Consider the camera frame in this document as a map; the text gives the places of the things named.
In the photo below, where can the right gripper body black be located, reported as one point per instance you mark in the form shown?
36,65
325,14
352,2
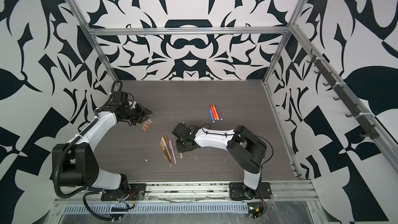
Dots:
180,145

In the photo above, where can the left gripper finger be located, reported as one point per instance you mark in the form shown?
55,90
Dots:
139,119
142,110

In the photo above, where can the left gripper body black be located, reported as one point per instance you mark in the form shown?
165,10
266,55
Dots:
133,115

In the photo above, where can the blue highlighter pen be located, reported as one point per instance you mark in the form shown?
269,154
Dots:
211,115

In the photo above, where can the pink highlighter pen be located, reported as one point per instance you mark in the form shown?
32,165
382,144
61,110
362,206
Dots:
214,116

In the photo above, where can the orange highlighter pen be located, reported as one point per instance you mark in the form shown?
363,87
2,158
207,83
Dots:
216,112

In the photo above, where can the purple highlighter pen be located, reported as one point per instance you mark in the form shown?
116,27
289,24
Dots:
218,113

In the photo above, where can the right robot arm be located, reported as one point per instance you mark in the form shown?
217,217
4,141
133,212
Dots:
245,147

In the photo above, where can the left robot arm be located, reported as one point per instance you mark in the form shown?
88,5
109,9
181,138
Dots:
74,165

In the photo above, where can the pink slim pen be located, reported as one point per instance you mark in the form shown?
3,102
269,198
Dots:
172,150

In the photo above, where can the gold cap green pen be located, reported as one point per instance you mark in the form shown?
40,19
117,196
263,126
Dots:
168,146

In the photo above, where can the tan cap brown pen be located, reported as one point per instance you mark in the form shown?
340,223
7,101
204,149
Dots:
165,152

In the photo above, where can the small circuit board right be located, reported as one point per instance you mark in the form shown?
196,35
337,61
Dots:
256,209

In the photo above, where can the aluminium front rail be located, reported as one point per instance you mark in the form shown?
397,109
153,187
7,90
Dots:
219,191

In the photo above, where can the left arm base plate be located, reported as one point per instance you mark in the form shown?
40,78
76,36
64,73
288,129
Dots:
132,192

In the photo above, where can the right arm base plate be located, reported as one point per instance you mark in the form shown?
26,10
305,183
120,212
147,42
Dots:
239,192

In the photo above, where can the white slotted cable duct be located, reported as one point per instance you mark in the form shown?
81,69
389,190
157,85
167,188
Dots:
173,208

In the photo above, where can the wall hook rail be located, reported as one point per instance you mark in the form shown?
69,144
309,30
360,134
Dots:
345,94

